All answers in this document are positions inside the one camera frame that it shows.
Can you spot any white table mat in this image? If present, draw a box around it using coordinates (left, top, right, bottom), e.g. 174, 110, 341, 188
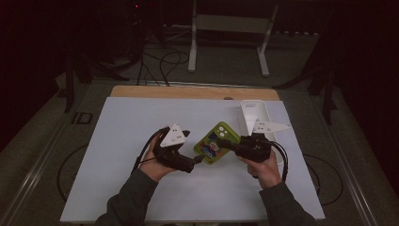
59, 96, 327, 224

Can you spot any white metal stand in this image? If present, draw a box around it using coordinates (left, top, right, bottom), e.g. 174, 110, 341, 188
187, 0, 280, 78

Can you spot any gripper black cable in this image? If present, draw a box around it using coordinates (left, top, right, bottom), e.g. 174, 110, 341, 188
131, 126, 170, 175
268, 140, 290, 184

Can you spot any person's right hand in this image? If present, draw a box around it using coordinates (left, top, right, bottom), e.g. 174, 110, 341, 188
237, 150, 283, 190

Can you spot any white plastic tray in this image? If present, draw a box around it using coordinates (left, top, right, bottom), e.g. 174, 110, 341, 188
239, 99, 285, 166

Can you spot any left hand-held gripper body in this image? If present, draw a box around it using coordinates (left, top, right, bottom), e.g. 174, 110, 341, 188
152, 122, 196, 174

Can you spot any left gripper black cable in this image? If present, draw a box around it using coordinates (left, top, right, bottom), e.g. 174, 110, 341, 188
131, 126, 170, 175

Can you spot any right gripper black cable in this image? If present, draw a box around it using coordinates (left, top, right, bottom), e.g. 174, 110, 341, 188
268, 140, 290, 184

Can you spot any green clown phone case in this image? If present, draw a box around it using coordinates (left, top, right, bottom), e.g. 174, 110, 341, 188
193, 121, 242, 166

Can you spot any person's left hand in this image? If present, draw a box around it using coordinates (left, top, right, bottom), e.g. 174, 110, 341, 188
138, 135, 177, 183

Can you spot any black floor cable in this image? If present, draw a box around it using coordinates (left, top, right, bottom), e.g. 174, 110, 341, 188
136, 48, 191, 88
56, 142, 92, 203
302, 153, 344, 207

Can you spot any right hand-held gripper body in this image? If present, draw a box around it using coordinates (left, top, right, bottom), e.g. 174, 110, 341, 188
233, 119, 293, 164

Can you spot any black stand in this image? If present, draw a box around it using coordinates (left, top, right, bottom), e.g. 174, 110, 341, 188
272, 62, 340, 126
60, 53, 130, 114

